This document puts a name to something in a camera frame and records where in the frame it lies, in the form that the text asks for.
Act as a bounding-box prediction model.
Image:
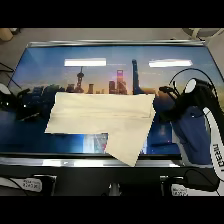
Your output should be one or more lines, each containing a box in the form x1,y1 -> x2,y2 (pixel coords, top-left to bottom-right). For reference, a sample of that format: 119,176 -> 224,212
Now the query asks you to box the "cream T-shirt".
44,91 -> 157,168

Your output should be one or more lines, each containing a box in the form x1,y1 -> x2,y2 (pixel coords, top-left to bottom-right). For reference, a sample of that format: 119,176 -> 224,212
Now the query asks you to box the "blue garment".
171,105 -> 213,166

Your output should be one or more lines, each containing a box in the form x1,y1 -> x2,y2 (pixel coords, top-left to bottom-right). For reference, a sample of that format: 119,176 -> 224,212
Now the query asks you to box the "black cable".
168,67 -> 216,89

